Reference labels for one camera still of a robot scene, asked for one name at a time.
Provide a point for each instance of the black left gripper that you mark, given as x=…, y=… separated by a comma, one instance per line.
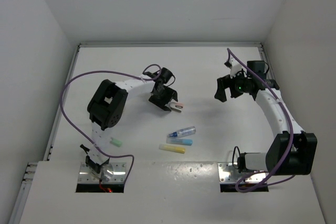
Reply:
x=170, y=94

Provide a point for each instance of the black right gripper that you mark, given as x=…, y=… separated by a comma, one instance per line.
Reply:
x=226, y=82

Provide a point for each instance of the clear blue-capped glue bottle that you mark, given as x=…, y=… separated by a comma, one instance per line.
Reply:
x=183, y=132

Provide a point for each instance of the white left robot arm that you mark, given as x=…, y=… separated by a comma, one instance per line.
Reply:
x=107, y=105

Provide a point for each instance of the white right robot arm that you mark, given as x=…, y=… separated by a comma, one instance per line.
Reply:
x=292, y=146

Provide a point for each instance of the blue highlighter marker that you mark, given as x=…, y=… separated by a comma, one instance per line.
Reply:
x=179, y=141

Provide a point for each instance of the yellow highlighter marker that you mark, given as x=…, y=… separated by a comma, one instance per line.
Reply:
x=171, y=148

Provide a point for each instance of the green highlighter marker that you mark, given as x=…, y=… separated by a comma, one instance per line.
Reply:
x=116, y=142

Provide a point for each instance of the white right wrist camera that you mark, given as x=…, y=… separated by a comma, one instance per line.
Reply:
x=235, y=67

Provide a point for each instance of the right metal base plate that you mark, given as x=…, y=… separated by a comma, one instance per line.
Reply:
x=229, y=175

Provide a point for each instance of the metal base plate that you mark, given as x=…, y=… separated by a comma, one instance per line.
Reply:
x=113, y=173
x=229, y=175

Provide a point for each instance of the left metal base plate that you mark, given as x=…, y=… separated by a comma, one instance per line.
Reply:
x=113, y=173

